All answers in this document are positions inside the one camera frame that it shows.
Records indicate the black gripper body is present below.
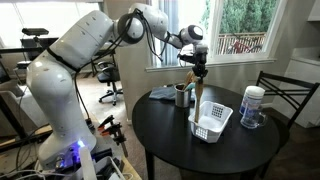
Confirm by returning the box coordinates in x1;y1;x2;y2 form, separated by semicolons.
191;51;210;78

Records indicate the wooden spatula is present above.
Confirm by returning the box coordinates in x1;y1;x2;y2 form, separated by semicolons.
193;76;205;124

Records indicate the teal silicone spatula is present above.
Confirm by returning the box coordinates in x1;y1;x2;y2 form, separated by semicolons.
184;81;197;92

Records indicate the white plastic basket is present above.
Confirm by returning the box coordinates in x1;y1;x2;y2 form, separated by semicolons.
187;100;235;145

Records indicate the steel utensil holder cup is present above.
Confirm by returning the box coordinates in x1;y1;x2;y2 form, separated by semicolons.
174;83;193;109

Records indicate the blue cloth towel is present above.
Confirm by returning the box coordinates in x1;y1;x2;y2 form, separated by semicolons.
148;85;196;102

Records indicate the red bicycle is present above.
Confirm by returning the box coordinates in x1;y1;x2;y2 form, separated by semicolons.
227;35;263;55

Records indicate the white wipes canister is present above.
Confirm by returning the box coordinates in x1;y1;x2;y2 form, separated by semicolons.
238;85;267;116

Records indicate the clear glass measuring mug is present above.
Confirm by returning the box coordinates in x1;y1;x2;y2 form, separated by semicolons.
239;102;269;130

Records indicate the round black table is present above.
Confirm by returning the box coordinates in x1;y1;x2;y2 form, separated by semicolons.
131;83;281;180

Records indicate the black dining chair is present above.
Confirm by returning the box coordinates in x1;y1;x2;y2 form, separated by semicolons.
255;70;320;179

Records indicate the black office chair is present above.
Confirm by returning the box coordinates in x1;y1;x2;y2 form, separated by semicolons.
96;60;124;107

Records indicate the black orange bar clamp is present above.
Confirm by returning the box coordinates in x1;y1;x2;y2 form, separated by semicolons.
97;114;116;132
101;122;130;158

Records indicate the wooden workbench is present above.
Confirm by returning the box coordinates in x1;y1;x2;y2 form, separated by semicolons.
0;113;143;180

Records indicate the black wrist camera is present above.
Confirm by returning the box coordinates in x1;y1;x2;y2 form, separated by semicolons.
177;49;198;65

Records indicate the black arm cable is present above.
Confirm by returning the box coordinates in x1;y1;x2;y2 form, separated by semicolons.
73;8;173;134

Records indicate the black camera on stand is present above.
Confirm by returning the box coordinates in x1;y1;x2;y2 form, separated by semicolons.
21;27;50;37

